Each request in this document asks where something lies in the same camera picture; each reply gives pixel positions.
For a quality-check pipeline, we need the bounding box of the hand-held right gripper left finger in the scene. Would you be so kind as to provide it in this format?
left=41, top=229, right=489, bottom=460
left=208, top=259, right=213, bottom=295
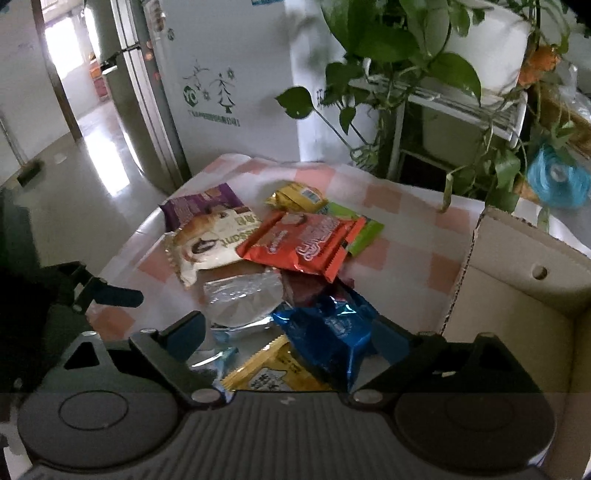
left=44, top=311, right=222, bottom=409

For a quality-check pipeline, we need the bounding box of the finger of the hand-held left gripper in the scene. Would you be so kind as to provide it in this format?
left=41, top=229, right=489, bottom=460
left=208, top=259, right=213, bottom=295
left=41, top=261, right=144, bottom=315

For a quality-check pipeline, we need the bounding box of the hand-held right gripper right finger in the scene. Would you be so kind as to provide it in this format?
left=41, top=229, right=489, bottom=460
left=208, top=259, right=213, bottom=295
left=348, top=318, right=544, bottom=409

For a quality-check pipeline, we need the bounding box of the blue snack packet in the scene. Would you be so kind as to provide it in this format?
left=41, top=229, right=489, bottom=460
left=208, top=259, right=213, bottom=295
left=271, top=293, right=400, bottom=391

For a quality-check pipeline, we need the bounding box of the cream bread packet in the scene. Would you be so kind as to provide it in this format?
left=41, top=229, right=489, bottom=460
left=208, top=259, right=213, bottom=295
left=163, top=208, right=265, bottom=289

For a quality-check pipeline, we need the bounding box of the large yellow snack packet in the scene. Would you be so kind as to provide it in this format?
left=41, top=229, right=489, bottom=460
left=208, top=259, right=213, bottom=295
left=221, top=336, right=334, bottom=393

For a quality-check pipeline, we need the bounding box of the maroon snack packet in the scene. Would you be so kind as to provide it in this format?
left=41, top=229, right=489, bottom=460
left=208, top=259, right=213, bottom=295
left=281, top=271, right=356, bottom=308

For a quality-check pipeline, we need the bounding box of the green snack packet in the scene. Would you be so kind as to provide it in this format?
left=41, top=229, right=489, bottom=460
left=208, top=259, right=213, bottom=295
left=318, top=202, right=385, bottom=257

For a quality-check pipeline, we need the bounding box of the purple snack packet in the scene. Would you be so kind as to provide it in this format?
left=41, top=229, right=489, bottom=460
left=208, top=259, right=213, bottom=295
left=159, top=183, right=245, bottom=229

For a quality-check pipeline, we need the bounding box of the brown cardboard box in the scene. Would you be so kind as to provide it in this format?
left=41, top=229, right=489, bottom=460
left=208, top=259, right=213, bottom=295
left=441, top=206, right=591, bottom=480

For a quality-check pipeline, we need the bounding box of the red wafer packet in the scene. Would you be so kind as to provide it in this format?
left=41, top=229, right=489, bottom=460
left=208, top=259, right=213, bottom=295
left=235, top=211, right=368, bottom=283

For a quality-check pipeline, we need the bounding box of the light blue candy wrapper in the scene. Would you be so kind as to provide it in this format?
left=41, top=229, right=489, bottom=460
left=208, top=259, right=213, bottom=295
left=187, top=346, right=239, bottom=393

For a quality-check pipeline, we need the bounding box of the silver clear packet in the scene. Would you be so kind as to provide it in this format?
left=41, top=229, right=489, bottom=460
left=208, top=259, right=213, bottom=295
left=202, top=272, right=284, bottom=329

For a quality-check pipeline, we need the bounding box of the pink checked tablecloth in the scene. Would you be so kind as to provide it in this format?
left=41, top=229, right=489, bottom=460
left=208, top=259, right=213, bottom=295
left=85, top=152, right=485, bottom=393

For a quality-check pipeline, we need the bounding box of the broom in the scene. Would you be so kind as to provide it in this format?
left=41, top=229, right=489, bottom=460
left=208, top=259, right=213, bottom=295
left=0, top=111, right=44, bottom=188

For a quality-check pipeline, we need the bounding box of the small yellow snack packet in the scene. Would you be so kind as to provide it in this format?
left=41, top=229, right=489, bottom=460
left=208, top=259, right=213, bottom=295
left=264, top=181, right=329, bottom=214

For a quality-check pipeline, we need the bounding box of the grey refrigerator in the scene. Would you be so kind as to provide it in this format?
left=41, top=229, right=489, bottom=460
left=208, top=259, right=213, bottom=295
left=85, top=0, right=192, bottom=195

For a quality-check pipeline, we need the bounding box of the white table cover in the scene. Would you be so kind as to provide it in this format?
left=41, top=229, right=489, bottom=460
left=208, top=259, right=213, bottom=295
left=510, top=198, right=591, bottom=259

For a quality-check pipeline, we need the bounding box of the blue tape roll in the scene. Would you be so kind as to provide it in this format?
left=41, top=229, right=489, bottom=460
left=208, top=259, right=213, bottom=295
left=526, top=145, right=591, bottom=208

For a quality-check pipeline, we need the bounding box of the white metal plant stand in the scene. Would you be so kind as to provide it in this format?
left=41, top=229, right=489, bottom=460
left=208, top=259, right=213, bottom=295
left=348, top=74, right=527, bottom=181

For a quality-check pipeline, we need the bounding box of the white refrigerator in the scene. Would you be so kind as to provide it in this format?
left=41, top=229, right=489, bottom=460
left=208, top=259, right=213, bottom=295
left=143, top=0, right=305, bottom=181

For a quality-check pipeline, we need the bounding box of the green trailing pothos plant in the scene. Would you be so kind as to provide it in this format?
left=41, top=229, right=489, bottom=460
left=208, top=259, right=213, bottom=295
left=276, top=0, right=583, bottom=213

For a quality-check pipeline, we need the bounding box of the white plant pot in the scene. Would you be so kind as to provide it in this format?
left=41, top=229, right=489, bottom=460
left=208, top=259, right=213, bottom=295
left=416, top=0, right=532, bottom=100

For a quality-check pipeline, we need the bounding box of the clear plastic bag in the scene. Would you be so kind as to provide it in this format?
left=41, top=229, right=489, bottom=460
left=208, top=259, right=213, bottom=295
left=554, top=60, right=591, bottom=121

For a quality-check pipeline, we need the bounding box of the orange ornament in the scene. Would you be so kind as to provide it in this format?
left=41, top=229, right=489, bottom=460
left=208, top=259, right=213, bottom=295
left=519, top=44, right=561, bottom=88

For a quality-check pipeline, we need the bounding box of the brown door frame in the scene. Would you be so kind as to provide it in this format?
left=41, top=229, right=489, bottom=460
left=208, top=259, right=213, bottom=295
left=32, top=0, right=84, bottom=141

